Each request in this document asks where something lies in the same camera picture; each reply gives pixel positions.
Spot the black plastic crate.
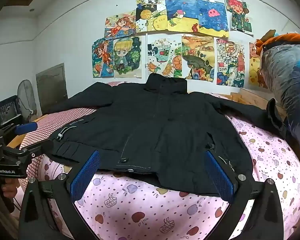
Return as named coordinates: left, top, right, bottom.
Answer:
left=0, top=95, right=23, bottom=125

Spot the person's left hand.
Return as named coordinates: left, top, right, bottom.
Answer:
left=0, top=176, right=22, bottom=196

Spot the wooden bed frame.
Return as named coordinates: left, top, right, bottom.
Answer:
left=5, top=87, right=285, bottom=148

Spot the orange cloth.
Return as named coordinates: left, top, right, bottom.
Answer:
left=255, top=29, right=300, bottom=53

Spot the clear plastic bag of clothes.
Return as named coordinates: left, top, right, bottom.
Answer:
left=261, top=44, right=300, bottom=170

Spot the group of colourful wall drawings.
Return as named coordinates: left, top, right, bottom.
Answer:
left=91, top=0, right=265, bottom=88

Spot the red checkered blanket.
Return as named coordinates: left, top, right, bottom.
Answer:
left=20, top=81, right=127, bottom=179

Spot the black jacket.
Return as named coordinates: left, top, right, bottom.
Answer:
left=41, top=73, right=290, bottom=197

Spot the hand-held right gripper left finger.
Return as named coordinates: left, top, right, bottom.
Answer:
left=18, top=150, right=100, bottom=240

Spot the standing electric fan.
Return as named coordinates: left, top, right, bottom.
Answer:
left=17, top=79, right=38, bottom=123

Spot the grey wall hatch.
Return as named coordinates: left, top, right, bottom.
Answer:
left=36, top=63, right=68, bottom=114

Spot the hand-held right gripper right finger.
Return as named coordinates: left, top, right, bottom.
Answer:
left=204, top=150, right=285, bottom=240

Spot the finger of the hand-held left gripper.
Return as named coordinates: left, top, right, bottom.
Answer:
left=5, top=139, right=54, bottom=158
left=0, top=122, right=38, bottom=145

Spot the pink apple print bed sheet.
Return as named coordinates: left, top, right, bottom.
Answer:
left=20, top=80, right=300, bottom=240

